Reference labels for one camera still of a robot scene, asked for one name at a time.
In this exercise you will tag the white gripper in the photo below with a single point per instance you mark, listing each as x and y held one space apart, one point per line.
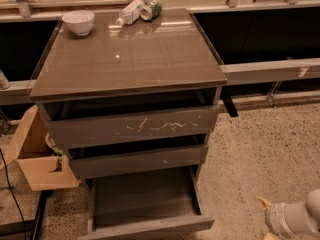
274 216

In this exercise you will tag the grey bottom drawer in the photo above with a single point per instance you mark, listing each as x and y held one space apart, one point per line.
145 205

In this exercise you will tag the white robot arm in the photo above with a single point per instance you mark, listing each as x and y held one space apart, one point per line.
289 221

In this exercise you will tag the grey drawer cabinet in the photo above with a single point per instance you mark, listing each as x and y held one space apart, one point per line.
148 66

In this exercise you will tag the grey middle drawer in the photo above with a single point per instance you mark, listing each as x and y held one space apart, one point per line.
139 156

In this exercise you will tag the grey scratched top drawer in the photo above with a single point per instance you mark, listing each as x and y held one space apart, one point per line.
96 131

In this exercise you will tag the open cardboard box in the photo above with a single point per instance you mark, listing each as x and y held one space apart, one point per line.
41 168

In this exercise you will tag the green drink can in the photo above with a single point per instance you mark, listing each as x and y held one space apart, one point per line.
151 10

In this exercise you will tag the clear plastic bottle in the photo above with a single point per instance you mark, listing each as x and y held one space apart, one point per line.
130 13

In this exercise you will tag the white ceramic bowl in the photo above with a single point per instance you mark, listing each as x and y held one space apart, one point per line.
79 22

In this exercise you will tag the metal railing frame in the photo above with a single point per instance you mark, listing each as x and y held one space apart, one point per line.
36 10

